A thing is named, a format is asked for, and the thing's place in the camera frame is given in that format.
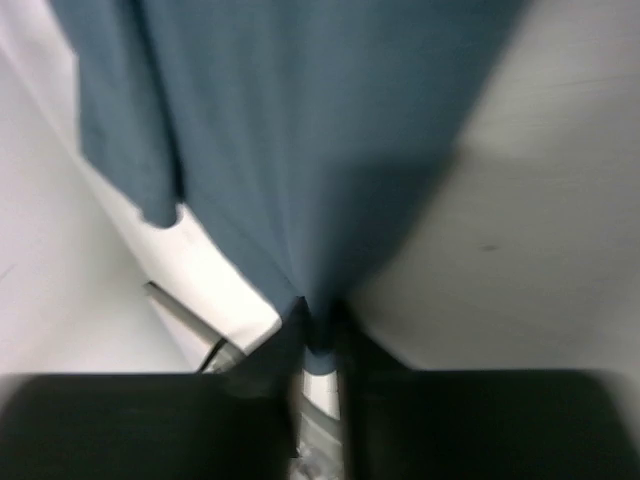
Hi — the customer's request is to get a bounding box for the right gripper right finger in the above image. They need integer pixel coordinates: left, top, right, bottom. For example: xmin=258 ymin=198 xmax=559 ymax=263
xmin=332 ymin=302 xmax=639 ymax=479

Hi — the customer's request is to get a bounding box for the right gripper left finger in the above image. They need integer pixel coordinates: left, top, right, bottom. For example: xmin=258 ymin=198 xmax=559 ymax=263
xmin=1 ymin=299 xmax=310 ymax=479

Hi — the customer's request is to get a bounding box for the blue t shirt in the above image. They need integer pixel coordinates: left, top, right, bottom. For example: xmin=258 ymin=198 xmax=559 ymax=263
xmin=52 ymin=1 xmax=526 ymax=375

